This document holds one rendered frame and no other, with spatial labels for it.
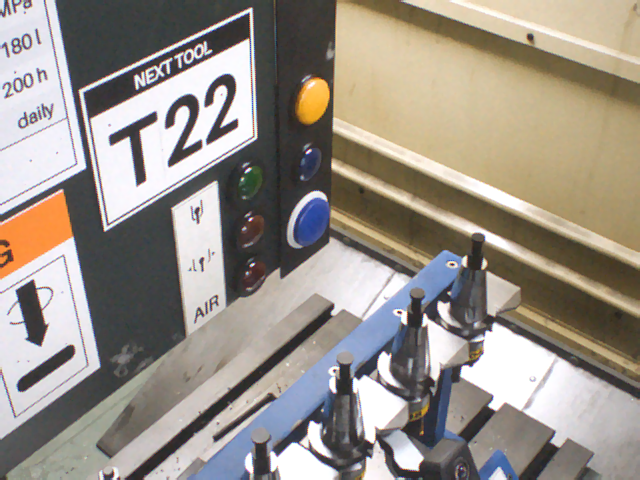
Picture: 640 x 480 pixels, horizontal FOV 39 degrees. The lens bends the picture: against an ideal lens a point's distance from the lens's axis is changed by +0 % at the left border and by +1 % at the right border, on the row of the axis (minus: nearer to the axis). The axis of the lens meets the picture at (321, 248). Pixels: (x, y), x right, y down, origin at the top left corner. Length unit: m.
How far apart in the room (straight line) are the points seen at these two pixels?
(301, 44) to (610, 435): 1.09
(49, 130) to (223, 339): 1.29
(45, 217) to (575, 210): 1.04
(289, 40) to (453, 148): 0.96
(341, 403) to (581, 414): 0.71
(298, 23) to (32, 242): 0.17
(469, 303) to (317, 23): 0.55
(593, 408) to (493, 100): 0.50
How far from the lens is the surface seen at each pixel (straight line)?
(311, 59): 0.47
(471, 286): 0.95
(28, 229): 0.38
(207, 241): 0.46
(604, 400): 1.47
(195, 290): 0.47
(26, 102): 0.35
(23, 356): 0.41
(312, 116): 0.47
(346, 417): 0.82
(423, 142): 1.43
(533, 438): 1.31
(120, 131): 0.38
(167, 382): 1.63
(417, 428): 0.97
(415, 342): 0.88
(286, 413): 0.88
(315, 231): 0.52
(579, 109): 1.26
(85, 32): 0.36
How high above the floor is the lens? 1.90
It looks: 40 degrees down
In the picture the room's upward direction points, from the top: 1 degrees clockwise
